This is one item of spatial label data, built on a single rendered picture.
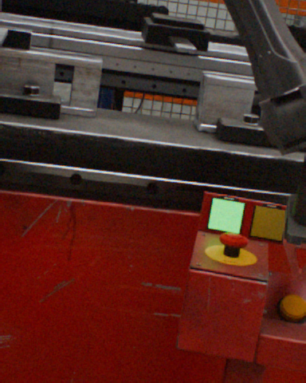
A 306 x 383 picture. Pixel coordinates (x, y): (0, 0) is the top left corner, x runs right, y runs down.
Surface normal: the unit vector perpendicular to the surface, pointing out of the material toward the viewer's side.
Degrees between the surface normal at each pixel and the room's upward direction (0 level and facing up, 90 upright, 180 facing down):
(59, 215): 90
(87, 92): 90
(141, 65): 90
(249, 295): 90
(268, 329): 0
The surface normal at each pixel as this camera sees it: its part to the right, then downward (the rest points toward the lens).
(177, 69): 0.08, 0.26
